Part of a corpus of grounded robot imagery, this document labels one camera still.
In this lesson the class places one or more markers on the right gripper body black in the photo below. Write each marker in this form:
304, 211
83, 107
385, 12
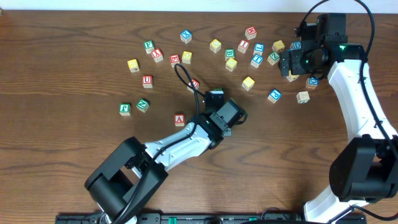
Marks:
285, 63

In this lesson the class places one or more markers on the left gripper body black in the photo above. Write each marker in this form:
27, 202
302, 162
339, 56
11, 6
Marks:
214, 98

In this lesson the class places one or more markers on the red A block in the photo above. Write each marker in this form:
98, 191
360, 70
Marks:
179, 120

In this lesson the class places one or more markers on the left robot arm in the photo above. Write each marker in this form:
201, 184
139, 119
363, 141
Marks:
134, 171

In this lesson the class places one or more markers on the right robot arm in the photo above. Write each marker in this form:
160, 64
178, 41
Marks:
366, 170

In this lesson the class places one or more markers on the blue D block upper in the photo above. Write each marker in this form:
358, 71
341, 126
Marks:
296, 45

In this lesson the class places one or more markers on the blue d block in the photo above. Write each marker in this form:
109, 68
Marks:
311, 83
296, 45

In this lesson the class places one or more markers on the blue D block right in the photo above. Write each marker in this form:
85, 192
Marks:
311, 83

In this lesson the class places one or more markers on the yellow K block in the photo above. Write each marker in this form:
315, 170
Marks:
292, 77

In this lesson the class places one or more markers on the yellow block upper right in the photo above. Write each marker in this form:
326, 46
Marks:
278, 46

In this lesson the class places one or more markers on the green Z block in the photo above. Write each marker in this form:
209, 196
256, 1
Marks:
273, 58

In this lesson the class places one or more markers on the plain L 7 block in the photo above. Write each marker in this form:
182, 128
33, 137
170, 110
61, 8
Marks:
302, 97

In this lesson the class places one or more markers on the yellow S block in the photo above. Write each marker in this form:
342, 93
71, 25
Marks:
248, 83

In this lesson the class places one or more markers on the red U block centre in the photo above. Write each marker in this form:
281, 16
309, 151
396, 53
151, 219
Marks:
195, 83

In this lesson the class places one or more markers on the red u block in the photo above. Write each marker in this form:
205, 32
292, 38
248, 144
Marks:
195, 83
147, 81

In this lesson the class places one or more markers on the blue P block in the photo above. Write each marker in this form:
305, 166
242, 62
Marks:
274, 95

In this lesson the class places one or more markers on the blue L block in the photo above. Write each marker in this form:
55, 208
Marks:
258, 49

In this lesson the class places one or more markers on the blue T block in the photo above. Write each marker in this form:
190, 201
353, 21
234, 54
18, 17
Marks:
256, 60

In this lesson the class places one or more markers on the yellow O block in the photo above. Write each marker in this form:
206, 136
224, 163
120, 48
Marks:
231, 64

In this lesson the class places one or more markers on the green B block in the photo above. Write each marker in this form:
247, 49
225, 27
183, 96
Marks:
229, 53

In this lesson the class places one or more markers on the red M block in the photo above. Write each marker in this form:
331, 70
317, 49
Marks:
250, 32

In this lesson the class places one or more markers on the red I block upper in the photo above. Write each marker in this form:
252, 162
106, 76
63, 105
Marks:
243, 46

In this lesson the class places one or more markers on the yellow block upper left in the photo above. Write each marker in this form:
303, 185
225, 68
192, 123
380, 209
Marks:
187, 57

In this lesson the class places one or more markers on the yellow block upper centre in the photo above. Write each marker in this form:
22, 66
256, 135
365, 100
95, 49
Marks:
215, 45

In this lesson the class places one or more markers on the red block beside yellow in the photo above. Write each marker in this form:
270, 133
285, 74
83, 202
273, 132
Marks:
174, 59

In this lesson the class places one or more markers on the green N block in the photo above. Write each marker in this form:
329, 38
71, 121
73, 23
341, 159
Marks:
142, 105

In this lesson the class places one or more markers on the red U block left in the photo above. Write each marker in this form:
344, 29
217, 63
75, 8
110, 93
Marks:
147, 81

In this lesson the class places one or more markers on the blue X block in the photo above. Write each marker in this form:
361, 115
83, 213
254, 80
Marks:
186, 36

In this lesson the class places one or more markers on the red X block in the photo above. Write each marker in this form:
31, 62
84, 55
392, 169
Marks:
157, 55

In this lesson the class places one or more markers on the green J block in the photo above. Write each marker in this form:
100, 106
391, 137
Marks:
125, 109

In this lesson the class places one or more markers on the green F block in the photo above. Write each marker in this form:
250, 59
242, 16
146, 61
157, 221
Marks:
149, 46

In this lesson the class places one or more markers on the yellow block far left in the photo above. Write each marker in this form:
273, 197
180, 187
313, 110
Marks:
133, 65

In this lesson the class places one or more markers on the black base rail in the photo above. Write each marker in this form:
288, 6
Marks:
156, 218

